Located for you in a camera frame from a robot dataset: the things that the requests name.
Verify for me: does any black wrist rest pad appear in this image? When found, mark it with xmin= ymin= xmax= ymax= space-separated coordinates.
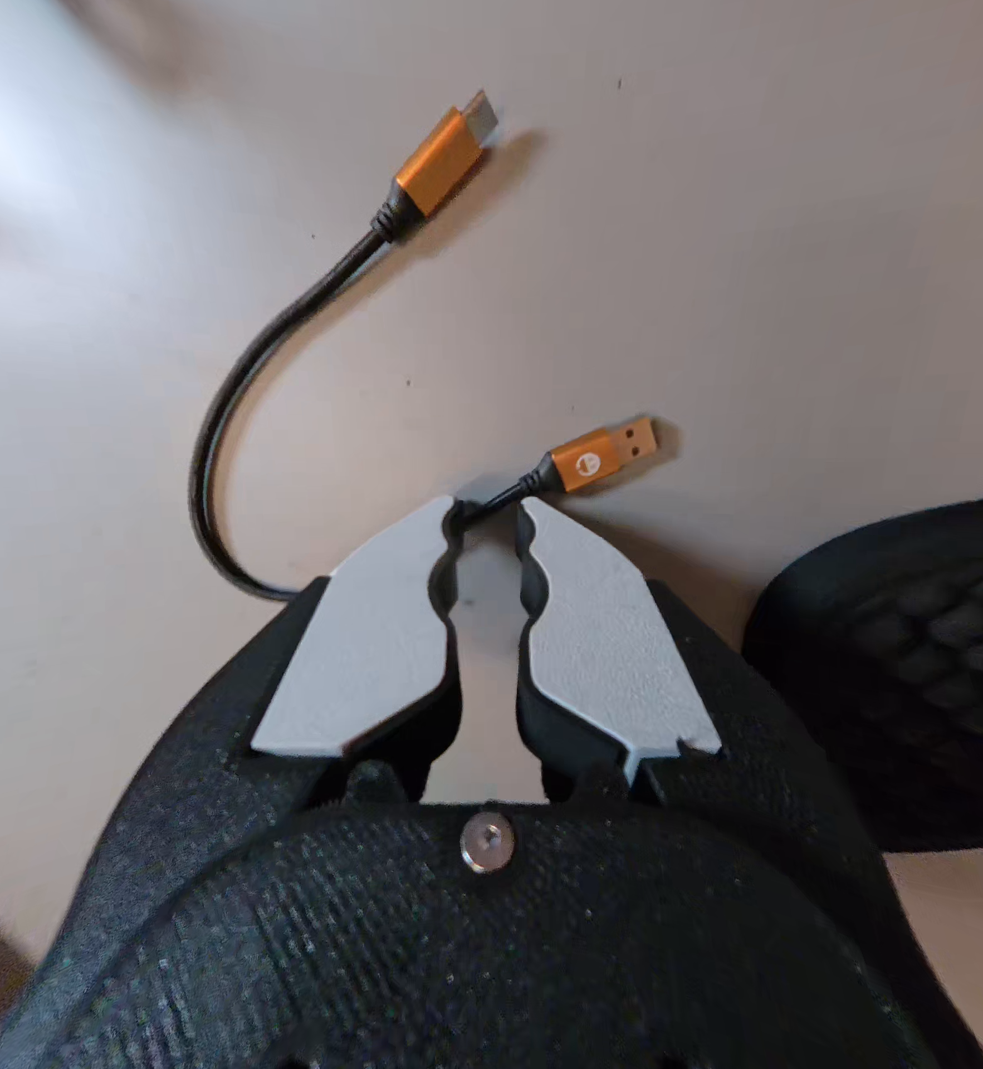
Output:
xmin=742 ymin=491 xmax=983 ymax=855

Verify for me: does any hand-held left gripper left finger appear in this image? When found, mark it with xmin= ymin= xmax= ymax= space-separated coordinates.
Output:
xmin=251 ymin=494 xmax=466 ymax=761

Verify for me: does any orange plug usb cable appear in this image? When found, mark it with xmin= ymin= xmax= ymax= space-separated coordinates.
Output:
xmin=189 ymin=87 xmax=659 ymax=604

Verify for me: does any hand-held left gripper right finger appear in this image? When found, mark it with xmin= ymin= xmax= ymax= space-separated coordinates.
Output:
xmin=515 ymin=498 xmax=723 ymax=798

